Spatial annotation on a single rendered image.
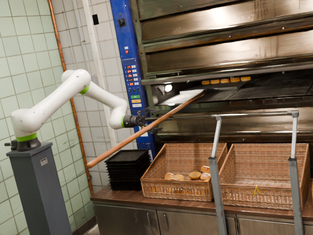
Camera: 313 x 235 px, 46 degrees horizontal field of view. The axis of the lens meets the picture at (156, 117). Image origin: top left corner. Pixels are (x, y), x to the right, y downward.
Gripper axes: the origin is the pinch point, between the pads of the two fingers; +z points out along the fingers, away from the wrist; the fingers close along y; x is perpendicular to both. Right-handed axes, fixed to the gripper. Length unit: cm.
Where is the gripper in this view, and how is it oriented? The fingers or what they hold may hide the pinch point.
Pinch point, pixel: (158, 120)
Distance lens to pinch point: 247.2
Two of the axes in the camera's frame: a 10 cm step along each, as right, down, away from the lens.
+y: 1.7, 9.6, 2.1
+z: 8.7, -0.4, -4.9
